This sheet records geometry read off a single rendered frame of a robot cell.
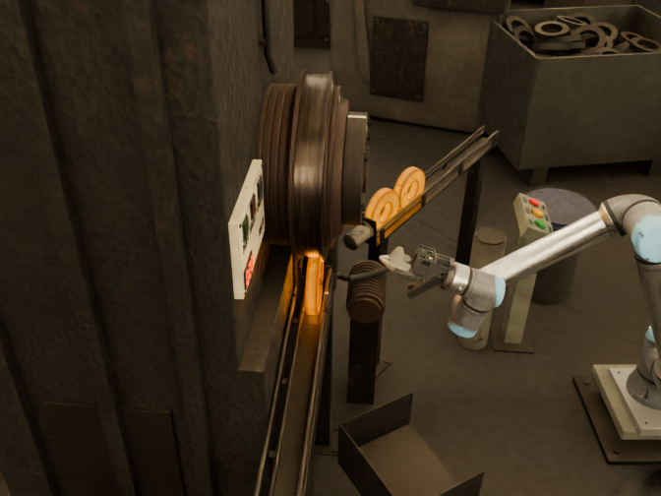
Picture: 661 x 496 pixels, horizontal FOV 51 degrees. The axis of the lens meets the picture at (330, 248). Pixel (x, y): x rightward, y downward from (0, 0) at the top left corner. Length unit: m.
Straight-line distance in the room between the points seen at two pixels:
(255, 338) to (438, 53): 3.06
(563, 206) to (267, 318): 1.74
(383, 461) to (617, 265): 2.13
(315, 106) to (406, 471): 0.86
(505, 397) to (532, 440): 0.21
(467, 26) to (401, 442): 3.02
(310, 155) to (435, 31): 2.90
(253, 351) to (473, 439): 1.21
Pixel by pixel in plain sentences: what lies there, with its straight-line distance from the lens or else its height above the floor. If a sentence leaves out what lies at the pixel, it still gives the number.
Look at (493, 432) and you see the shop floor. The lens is 2.63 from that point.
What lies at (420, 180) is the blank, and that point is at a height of 0.74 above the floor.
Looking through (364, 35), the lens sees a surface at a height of 0.57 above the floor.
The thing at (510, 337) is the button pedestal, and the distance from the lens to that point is 2.95.
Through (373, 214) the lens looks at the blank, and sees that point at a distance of 2.29.
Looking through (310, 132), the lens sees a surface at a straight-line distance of 1.55.
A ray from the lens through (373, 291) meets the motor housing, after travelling 2.29.
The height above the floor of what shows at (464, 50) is 0.54.
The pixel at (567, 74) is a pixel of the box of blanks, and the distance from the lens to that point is 3.85.
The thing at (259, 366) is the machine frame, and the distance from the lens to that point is 1.54.
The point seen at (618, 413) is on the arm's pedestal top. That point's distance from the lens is 2.66.
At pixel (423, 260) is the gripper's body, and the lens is 2.01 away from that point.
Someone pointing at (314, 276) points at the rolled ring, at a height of 0.82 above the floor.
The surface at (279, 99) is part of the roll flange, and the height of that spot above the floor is 1.31.
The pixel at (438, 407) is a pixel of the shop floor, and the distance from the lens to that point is 2.67.
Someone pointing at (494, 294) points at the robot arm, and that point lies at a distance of 2.09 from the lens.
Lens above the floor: 1.95
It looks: 35 degrees down
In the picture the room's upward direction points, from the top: 1 degrees clockwise
